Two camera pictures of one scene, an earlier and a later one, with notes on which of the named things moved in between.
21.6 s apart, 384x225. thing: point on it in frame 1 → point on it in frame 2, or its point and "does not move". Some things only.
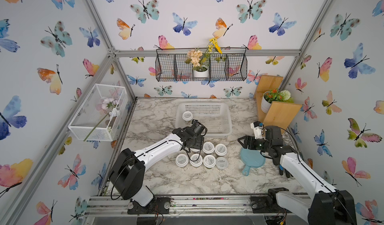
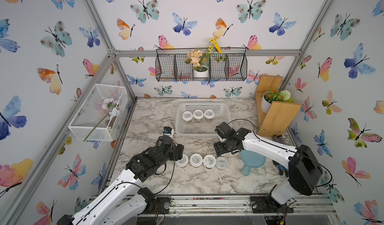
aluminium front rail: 196,205 does not move
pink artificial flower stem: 110,104 does not move
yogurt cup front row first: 182,160 does not move
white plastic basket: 216,116 does not move
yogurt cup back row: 195,150 → 198,114
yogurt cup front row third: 209,161 does not move
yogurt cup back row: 208,147 → 209,114
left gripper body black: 197,143 → 174,153
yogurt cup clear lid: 222,163 does not move
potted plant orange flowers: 275,95 does not move
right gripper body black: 259,144 → 221,147
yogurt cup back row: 187,116 does not move
